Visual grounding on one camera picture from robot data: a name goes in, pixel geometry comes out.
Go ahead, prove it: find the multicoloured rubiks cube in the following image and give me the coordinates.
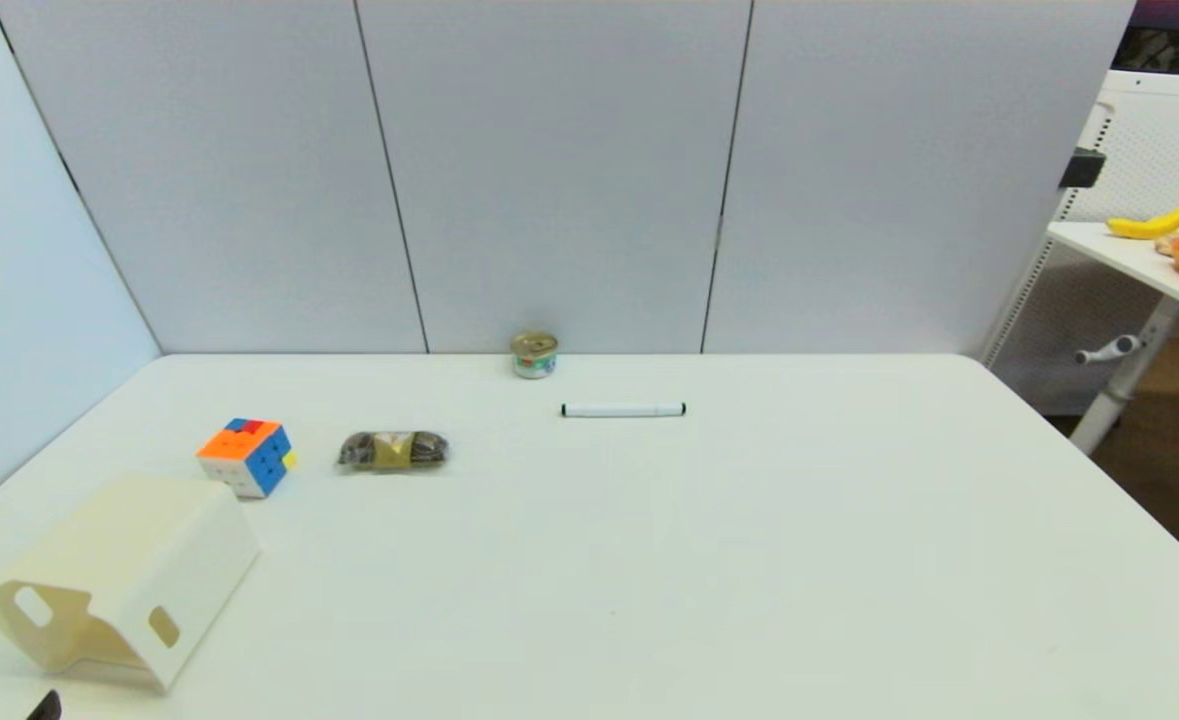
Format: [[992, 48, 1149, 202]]
[[196, 417, 298, 499]]

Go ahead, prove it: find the white cardboard box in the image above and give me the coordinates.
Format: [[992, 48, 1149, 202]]
[[0, 476, 261, 695]]

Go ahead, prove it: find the dark snack packet gold band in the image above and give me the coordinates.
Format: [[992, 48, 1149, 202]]
[[337, 430, 451, 473]]

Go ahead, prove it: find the small tin can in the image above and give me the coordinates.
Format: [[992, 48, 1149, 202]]
[[510, 332, 559, 380]]

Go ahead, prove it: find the white marker pen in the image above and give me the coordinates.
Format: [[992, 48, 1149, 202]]
[[561, 402, 687, 418]]

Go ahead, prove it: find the black clamp box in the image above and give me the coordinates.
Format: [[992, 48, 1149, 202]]
[[1059, 148, 1107, 189]]

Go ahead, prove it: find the white side table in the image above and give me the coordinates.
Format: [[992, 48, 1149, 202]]
[[1047, 221, 1179, 456]]

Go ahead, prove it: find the yellow banana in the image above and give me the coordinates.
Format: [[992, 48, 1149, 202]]
[[1107, 195, 1179, 240]]

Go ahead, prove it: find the white pegboard panel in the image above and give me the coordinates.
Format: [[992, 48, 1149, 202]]
[[981, 70, 1179, 416]]

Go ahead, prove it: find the grey table crank handle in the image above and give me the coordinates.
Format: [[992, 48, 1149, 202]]
[[1075, 335, 1145, 365]]

